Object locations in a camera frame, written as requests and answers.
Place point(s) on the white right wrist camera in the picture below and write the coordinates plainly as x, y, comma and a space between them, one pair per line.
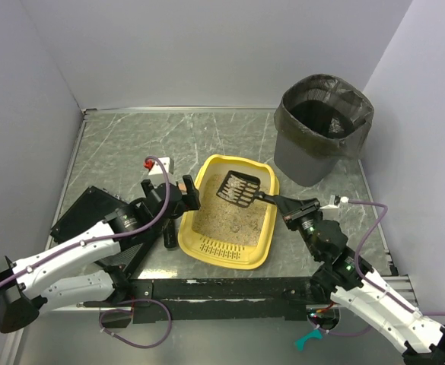
335, 202

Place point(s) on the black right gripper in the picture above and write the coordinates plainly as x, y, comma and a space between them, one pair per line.
300, 210

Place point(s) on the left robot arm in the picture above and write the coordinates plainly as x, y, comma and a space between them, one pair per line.
100, 241

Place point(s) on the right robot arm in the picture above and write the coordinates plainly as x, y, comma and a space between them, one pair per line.
347, 279

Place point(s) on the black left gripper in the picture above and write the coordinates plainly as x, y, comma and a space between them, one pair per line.
178, 205

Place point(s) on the teal plastic piece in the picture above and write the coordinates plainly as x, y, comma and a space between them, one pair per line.
315, 334

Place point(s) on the yellow litter box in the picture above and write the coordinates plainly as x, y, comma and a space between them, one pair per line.
220, 253

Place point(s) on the black glitter microphone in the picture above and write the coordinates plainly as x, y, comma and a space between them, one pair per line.
170, 235

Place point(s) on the wooden block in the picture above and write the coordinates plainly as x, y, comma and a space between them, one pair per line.
182, 187

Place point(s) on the black ribbed tray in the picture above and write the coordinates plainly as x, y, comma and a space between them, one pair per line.
89, 208

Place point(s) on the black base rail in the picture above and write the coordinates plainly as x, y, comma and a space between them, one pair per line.
290, 298

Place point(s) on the black slotted litter scoop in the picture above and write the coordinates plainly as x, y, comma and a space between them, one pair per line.
242, 190

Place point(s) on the cat litter pellets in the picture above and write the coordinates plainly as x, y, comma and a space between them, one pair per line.
220, 220

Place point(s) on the aluminium frame rail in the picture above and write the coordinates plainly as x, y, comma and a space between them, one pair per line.
401, 285

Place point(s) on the grey trash bin with bag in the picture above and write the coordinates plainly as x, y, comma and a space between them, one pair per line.
320, 120

